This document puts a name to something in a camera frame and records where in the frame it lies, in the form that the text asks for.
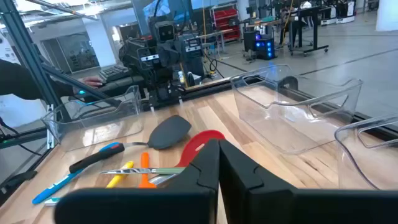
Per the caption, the red parts bin shelf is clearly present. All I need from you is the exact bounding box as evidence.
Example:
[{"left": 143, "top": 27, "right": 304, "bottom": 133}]
[{"left": 210, "top": 3, "right": 242, "bottom": 43}]

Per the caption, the clear plastic bin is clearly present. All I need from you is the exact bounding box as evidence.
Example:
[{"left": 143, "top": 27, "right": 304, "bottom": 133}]
[
  {"left": 41, "top": 85, "right": 146, "bottom": 153},
  {"left": 229, "top": 63, "right": 364, "bottom": 156},
  {"left": 334, "top": 113, "right": 398, "bottom": 190}
]

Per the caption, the grey electronics box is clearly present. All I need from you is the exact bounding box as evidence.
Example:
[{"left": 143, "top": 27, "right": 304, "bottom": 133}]
[{"left": 182, "top": 33, "right": 205, "bottom": 80}]

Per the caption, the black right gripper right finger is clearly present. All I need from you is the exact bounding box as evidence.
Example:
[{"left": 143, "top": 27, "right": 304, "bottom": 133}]
[{"left": 220, "top": 139, "right": 398, "bottom": 224}]

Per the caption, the computer tower with blue lights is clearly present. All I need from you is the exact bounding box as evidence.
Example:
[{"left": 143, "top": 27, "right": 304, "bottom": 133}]
[{"left": 254, "top": 32, "right": 277, "bottom": 61}]

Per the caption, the yellow silicone spoon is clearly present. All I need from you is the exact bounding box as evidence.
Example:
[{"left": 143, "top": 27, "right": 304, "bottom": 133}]
[{"left": 105, "top": 161, "right": 135, "bottom": 189}]

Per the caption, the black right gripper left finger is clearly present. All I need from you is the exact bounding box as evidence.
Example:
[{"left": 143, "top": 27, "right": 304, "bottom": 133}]
[{"left": 54, "top": 139, "right": 220, "bottom": 224}]

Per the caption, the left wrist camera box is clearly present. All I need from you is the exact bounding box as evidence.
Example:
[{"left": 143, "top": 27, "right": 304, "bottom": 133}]
[{"left": 154, "top": 21, "right": 175, "bottom": 44}]

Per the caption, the black computer keyboard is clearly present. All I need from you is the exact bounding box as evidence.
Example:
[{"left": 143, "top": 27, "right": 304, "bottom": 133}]
[{"left": 98, "top": 64, "right": 131, "bottom": 83}]

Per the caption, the blue silicone spoon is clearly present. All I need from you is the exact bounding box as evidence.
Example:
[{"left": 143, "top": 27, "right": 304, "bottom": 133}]
[{"left": 31, "top": 141, "right": 121, "bottom": 205}]

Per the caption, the red slotted spoon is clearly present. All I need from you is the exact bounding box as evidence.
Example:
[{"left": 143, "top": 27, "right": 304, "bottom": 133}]
[{"left": 148, "top": 129, "right": 226, "bottom": 187}]

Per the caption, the person's forearm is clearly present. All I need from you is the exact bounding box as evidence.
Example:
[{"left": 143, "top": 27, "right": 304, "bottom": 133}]
[{"left": 0, "top": 58, "right": 75, "bottom": 101}]

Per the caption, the black standing desk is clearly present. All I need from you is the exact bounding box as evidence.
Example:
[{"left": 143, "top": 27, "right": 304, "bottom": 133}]
[{"left": 278, "top": 4, "right": 330, "bottom": 57}]

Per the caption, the person's hand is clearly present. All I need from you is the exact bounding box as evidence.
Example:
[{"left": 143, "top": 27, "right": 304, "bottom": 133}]
[{"left": 77, "top": 76, "right": 104, "bottom": 88}]

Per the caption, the black turner spatula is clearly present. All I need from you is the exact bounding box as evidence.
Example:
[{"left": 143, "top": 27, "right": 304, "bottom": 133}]
[{"left": 68, "top": 114, "right": 193, "bottom": 174}]

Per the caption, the orange silicone spatula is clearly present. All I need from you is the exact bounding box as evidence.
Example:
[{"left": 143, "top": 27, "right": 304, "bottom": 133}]
[{"left": 138, "top": 151, "right": 157, "bottom": 189}]

